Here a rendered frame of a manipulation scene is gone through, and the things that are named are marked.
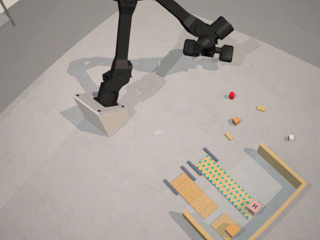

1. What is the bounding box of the orange grid-patterned strip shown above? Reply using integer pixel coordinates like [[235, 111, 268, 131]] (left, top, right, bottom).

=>
[[170, 172, 204, 204]]

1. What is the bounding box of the red cylinder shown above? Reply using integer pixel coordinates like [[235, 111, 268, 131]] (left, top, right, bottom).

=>
[[229, 92, 235, 100]]

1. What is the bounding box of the orange strip with teal polka dots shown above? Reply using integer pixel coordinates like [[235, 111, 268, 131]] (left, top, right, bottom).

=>
[[195, 155, 227, 185]]

